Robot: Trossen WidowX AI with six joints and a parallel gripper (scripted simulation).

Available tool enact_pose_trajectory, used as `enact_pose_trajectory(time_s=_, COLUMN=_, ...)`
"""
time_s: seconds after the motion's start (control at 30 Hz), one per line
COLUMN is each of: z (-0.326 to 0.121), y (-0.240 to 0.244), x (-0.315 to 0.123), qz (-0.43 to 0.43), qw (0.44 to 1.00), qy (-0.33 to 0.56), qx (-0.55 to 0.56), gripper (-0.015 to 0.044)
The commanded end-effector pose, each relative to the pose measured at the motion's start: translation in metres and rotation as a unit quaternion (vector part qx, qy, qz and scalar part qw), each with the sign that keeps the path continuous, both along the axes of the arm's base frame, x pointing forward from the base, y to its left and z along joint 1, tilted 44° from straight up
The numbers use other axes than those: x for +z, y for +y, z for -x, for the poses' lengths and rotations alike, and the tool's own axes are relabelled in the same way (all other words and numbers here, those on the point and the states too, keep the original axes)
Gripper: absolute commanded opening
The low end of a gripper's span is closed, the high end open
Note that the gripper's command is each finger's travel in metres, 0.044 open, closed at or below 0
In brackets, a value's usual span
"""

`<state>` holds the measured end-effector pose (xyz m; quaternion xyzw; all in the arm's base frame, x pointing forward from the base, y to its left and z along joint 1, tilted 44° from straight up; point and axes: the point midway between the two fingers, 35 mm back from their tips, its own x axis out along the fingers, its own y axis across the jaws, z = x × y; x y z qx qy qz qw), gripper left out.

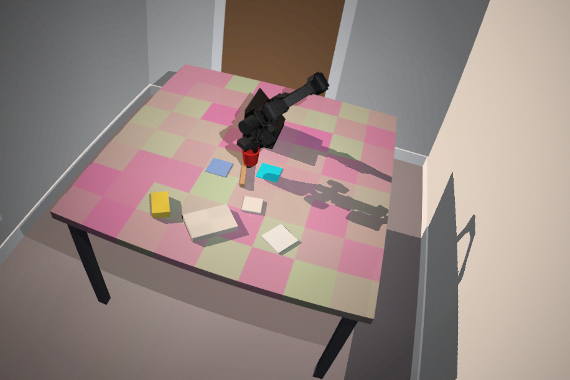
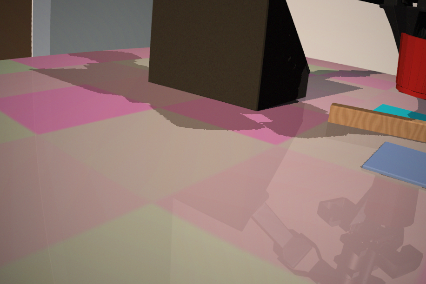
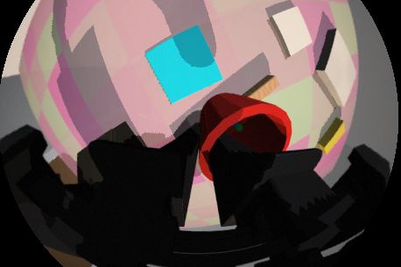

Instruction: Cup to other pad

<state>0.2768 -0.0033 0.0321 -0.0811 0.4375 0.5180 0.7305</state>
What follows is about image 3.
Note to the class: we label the yellow rectangular block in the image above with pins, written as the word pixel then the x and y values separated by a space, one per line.
pixel 329 139

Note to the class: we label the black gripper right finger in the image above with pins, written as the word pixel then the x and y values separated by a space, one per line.
pixel 239 172

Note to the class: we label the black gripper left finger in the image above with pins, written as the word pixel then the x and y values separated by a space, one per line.
pixel 169 168

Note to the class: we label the light brown wooden bar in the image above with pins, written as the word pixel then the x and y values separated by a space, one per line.
pixel 263 88

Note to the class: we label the red cup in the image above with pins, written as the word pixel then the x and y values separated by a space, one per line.
pixel 267 127

